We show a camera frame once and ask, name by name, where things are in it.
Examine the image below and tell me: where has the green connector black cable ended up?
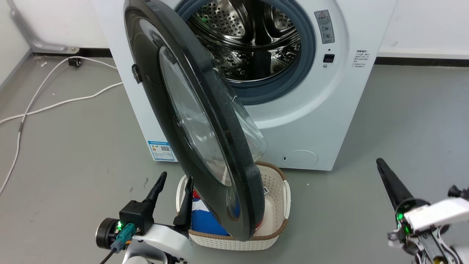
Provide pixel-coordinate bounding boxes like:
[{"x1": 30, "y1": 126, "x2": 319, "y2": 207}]
[{"x1": 99, "y1": 223, "x2": 137, "y2": 264}]

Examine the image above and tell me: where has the blue white red clothing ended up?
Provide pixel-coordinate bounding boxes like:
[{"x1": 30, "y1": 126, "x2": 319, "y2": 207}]
[{"x1": 191, "y1": 190, "x2": 263, "y2": 236}]

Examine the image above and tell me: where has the white power cable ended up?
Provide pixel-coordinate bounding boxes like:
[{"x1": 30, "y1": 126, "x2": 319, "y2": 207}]
[{"x1": 0, "y1": 82, "x2": 123, "y2": 125}]

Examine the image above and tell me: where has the black round washer door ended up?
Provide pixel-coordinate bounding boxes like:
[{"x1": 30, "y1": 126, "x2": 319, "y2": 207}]
[{"x1": 123, "y1": 0, "x2": 267, "y2": 242}]

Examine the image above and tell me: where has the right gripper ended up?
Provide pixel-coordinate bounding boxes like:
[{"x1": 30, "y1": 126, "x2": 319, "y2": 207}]
[{"x1": 376, "y1": 158, "x2": 469, "y2": 242}]

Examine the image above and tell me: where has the grey rubber door gasket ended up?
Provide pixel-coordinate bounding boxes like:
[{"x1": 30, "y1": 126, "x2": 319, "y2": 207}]
[{"x1": 175, "y1": 0, "x2": 317, "y2": 106}]

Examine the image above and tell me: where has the stainless steel washer drum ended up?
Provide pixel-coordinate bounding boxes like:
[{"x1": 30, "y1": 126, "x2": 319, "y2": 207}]
[{"x1": 188, "y1": 0, "x2": 302, "y2": 83}]

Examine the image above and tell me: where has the grey metal bracket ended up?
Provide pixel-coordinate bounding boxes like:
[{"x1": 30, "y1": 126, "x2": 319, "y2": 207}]
[{"x1": 7, "y1": 0, "x2": 80, "y2": 55}]

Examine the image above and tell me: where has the round white filter cover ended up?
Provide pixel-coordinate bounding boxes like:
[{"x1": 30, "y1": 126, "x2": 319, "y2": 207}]
[{"x1": 282, "y1": 150, "x2": 319, "y2": 169}]

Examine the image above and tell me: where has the white front-load washing machine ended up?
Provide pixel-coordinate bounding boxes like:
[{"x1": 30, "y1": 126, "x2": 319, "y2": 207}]
[{"x1": 92, "y1": 0, "x2": 398, "y2": 171}]

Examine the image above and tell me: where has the blue energy label sticker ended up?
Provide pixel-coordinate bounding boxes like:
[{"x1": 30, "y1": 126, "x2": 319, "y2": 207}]
[{"x1": 147, "y1": 140, "x2": 176, "y2": 162}]

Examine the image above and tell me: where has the short white curved cable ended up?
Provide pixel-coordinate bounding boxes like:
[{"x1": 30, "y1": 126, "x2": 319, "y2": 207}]
[{"x1": 78, "y1": 56, "x2": 118, "y2": 70}]

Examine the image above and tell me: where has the white laundry basket brown rim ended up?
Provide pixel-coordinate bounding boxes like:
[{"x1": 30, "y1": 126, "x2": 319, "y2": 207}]
[{"x1": 176, "y1": 161, "x2": 291, "y2": 251}]

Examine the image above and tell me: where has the grey warning sticker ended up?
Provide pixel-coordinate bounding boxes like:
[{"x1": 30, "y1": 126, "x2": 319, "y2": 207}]
[{"x1": 314, "y1": 10, "x2": 335, "y2": 44}]

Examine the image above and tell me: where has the long white floor cable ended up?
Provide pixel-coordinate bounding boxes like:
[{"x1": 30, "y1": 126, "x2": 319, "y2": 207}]
[{"x1": 0, "y1": 57, "x2": 74, "y2": 195}]

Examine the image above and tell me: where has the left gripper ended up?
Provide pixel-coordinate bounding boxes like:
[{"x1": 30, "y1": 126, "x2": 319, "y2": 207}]
[{"x1": 119, "y1": 171, "x2": 194, "y2": 264}]

